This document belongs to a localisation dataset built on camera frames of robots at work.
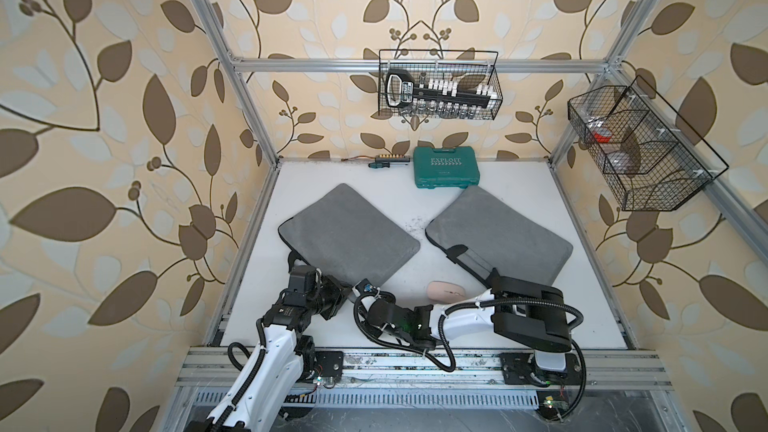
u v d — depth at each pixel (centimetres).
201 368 76
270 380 50
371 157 122
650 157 72
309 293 67
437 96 84
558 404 69
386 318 61
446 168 113
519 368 73
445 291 85
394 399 71
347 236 96
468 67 91
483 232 96
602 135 81
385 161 120
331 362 75
